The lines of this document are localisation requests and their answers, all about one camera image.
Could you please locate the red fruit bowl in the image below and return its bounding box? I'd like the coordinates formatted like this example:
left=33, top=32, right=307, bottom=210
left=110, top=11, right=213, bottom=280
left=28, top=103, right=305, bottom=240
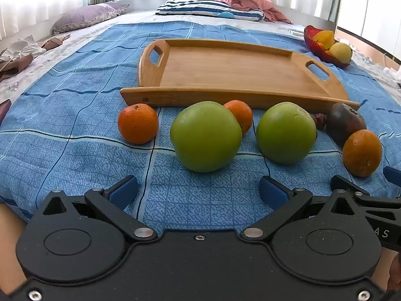
left=304, top=25, right=351, bottom=68

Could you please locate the dark brown garment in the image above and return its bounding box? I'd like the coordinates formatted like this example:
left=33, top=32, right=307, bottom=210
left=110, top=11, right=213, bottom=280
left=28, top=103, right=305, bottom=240
left=0, top=53, right=34, bottom=82

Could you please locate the purple pillow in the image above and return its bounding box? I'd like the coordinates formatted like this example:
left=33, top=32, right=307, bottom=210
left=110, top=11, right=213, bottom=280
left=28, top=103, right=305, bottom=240
left=51, top=2, right=130, bottom=36

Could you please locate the dark purple fruit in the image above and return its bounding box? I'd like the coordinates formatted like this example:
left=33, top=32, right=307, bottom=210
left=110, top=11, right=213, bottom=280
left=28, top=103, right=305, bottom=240
left=326, top=102, right=367, bottom=148

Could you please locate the green apple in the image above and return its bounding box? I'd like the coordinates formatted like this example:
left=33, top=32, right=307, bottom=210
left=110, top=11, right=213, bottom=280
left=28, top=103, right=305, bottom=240
left=256, top=102, right=318, bottom=165
left=170, top=101, right=243, bottom=173

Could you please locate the wooden tray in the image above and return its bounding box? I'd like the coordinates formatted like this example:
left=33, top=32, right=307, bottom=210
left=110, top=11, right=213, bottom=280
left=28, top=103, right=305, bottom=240
left=120, top=38, right=361, bottom=112

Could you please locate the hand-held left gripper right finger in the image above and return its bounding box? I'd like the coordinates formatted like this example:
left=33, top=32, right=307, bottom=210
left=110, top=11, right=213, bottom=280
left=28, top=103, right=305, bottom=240
left=240, top=176, right=367, bottom=243

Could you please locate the yellow starfruit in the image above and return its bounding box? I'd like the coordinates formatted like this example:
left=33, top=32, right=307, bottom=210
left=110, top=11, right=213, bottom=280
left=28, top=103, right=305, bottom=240
left=313, top=30, right=336, bottom=50

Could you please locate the white crumpled cloth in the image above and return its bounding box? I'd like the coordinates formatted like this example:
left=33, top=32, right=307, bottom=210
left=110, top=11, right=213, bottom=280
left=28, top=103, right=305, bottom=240
left=380, top=66, right=401, bottom=90

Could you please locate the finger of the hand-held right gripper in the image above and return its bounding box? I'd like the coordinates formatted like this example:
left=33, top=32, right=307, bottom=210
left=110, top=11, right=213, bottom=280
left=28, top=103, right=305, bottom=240
left=330, top=175, right=401, bottom=209
left=383, top=166, right=401, bottom=185

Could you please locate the brown cloth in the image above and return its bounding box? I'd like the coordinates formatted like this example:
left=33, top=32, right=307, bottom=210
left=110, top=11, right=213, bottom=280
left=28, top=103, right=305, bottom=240
left=41, top=34, right=71, bottom=51

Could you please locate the dried red date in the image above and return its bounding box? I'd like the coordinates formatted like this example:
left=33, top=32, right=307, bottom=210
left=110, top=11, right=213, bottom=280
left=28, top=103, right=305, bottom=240
left=310, top=113, right=327, bottom=130

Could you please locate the blue white striped pillow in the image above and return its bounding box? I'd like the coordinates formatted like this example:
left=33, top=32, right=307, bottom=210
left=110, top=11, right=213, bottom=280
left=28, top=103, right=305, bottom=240
left=156, top=0, right=265, bottom=21

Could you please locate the blue checked blanket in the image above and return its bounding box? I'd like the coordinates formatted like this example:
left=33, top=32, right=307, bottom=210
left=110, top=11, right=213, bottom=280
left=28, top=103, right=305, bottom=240
left=0, top=21, right=401, bottom=223

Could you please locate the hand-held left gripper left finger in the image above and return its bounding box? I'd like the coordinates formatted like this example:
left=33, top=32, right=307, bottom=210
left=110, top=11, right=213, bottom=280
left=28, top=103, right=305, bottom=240
left=41, top=175, right=159, bottom=243

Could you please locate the large dark orange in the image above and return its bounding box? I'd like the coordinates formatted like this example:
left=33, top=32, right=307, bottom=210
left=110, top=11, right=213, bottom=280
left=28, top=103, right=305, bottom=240
left=342, top=129, right=383, bottom=177

